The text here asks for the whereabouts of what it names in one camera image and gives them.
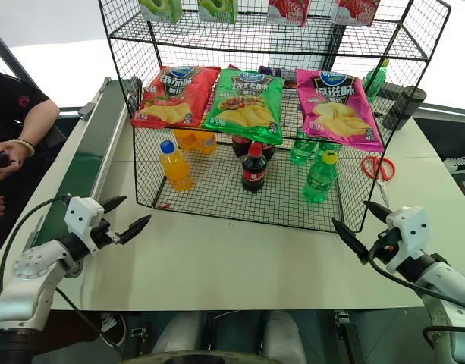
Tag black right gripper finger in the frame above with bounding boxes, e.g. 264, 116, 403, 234
362, 200, 394, 221
331, 218, 370, 265

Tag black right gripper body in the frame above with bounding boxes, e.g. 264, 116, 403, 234
368, 227, 398, 266

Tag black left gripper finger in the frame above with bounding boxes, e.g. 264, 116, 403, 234
116, 214, 152, 245
101, 195, 128, 215

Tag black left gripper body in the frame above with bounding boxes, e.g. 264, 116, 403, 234
90, 221, 123, 252

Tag person's left hand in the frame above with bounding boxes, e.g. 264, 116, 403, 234
0, 140, 30, 183

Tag green soda bottle yellow cap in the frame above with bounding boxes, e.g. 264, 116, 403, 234
301, 149, 340, 205

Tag orange soda bottle blue cap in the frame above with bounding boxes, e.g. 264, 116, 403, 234
158, 140, 193, 193

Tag black white sneaker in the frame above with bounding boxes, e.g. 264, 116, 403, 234
99, 312, 127, 347
441, 155, 465, 175

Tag black cylinder stack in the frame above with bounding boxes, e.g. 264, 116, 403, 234
380, 86, 428, 132

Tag pink potato chips bag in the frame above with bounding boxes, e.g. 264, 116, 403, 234
295, 67, 385, 154

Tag cola bottle red cap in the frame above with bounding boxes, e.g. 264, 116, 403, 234
240, 142, 271, 196

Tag red potato chips bag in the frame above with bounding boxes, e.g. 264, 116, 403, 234
130, 65, 222, 130

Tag green plastic bottle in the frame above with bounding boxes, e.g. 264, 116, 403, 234
362, 58, 391, 105

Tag person's black shirt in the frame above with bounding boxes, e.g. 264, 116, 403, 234
0, 65, 51, 152

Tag green potato chips bag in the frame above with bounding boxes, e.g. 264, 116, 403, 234
201, 67, 287, 146

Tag purple snack packet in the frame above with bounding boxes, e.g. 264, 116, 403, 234
257, 64, 299, 89

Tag dark diagonal beam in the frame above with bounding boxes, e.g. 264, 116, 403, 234
0, 25, 29, 83

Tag green apple drink carton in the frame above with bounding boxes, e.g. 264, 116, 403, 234
196, 0, 239, 25
137, 0, 184, 24

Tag red strawberry drink carton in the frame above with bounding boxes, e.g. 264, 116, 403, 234
267, 0, 312, 29
335, 0, 382, 27

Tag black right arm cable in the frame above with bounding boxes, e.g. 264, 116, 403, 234
367, 242, 465, 348

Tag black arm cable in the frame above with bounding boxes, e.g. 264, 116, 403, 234
0, 194, 121, 352
367, 242, 465, 348

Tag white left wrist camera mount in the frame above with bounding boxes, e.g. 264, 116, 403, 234
63, 196, 105, 256

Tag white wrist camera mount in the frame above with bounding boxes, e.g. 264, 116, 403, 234
384, 206, 432, 275
63, 196, 105, 256

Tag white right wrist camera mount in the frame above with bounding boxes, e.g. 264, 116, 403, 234
384, 206, 432, 275

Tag red handled scissors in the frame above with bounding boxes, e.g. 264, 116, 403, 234
360, 155, 397, 209

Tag green conveyor belt white frame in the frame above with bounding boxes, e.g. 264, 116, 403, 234
25, 76, 144, 252

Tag black table bracket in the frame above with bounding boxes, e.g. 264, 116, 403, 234
130, 326, 148, 348
333, 309, 351, 328

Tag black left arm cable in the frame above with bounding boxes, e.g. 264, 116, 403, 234
0, 194, 121, 352

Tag beige bead bracelet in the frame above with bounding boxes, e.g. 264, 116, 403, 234
8, 138, 36, 157

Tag black wire mesh rack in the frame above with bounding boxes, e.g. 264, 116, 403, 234
97, 0, 453, 234

